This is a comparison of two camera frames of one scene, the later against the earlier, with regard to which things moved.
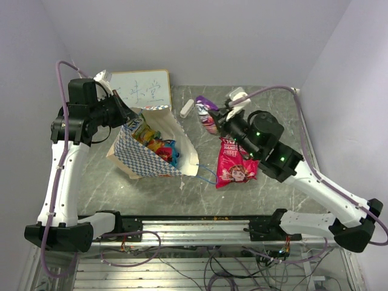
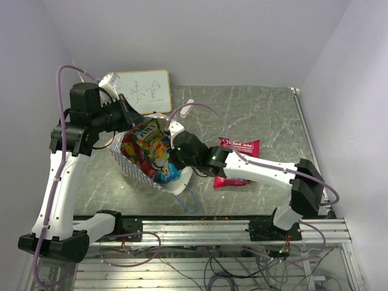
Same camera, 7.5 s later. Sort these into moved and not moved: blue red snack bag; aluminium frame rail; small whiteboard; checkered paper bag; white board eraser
Moved: checkered paper bag; blue red snack bag
Not moved: aluminium frame rail; white board eraser; small whiteboard
